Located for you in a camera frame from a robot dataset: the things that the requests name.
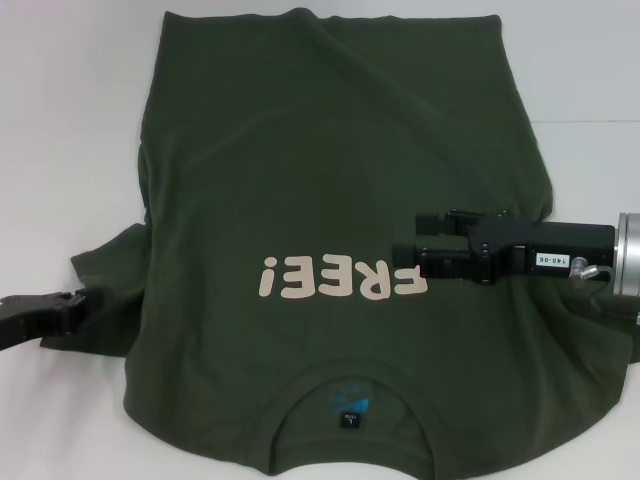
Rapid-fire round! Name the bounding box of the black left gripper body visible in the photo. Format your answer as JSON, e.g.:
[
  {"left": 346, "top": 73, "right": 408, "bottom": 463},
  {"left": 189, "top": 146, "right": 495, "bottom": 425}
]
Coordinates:
[{"left": 0, "top": 294, "right": 65, "bottom": 354}]

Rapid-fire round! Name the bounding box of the right gripper cable with plug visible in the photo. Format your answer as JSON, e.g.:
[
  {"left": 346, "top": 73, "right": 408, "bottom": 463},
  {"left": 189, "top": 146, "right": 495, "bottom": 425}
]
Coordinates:
[{"left": 569, "top": 254, "right": 640, "bottom": 326}]

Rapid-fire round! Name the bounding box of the dark green FREE-print T-shirt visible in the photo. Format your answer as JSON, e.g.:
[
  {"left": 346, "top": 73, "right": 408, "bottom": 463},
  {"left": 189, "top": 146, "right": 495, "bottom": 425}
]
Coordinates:
[{"left": 39, "top": 7, "right": 640, "bottom": 454}]

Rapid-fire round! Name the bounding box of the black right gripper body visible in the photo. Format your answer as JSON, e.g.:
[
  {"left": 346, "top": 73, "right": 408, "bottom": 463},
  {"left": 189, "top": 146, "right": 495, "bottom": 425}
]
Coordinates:
[{"left": 467, "top": 212, "right": 617, "bottom": 287}]

